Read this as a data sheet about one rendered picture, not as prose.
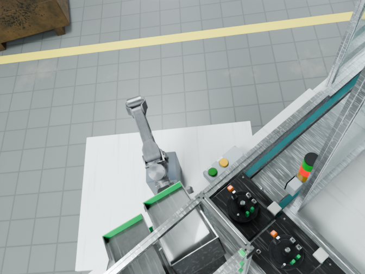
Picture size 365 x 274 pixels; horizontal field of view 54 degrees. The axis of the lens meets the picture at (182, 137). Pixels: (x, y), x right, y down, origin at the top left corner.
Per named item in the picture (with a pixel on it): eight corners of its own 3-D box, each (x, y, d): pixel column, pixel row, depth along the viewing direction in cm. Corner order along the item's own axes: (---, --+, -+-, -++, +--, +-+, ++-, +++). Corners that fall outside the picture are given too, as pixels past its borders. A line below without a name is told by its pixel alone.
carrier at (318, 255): (243, 250, 152) (244, 244, 141) (283, 213, 157) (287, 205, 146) (286, 298, 142) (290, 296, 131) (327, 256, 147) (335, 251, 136)
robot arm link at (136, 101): (125, 99, 147) (124, 101, 141) (142, 93, 147) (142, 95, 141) (151, 168, 156) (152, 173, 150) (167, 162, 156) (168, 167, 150)
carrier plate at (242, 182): (204, 206, 163) (203, 205, 161) (243, 173, 168) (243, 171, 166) (241, 247, 153) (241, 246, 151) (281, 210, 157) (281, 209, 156)
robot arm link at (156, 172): (142, 156, 135) (138, 152, 123) (162, 148, 135) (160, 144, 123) (152, 184, 133) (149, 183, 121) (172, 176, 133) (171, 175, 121)
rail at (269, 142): (189, 209, 172) (187, 202, 163) (317, 100, 190) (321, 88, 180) (197, 217, 170) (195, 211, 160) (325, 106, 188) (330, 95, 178)
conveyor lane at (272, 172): (206, 211, 171) (204, 205, 162) (326, 107, 187) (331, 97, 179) (247, 259, 159) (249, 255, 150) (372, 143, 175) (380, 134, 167)
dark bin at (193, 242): (145, 207, 108) (135, 192, 104) (182, 185, 110) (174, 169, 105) (180, 281, 86) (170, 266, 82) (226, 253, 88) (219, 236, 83)
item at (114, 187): (88, 139, 201) (86, 137, 198) (250, 123, 192) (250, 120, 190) (77, 272, 169) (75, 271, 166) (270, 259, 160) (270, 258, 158)
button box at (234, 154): (203, 176, 175) (202, 171, 169) (234, 149, 179) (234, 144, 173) (212, 186, 172) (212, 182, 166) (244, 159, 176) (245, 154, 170)
